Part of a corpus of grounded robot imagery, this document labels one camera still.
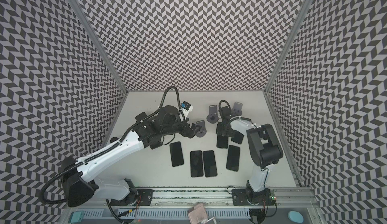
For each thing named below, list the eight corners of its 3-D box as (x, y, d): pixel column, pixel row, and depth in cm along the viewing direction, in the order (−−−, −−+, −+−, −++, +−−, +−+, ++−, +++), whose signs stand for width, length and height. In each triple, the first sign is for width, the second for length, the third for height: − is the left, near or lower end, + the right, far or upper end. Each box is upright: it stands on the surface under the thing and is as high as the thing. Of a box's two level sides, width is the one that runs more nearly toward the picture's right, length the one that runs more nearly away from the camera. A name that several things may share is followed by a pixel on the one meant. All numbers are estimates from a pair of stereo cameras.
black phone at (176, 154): (172, 167, 84) (171, 166, 82) (169, 145, 92) (169, 143, 91) (184, 164, 85) (184, 163, 83) (180, 142, 93) (180, 141, 92)
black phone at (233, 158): (225, 168, 85) (225, 167, 83) (228, 146, 93) (228, 144, 91) (237, 171, 84) (238, 170, 82) (239, 149, 92) (240, 147, 90)
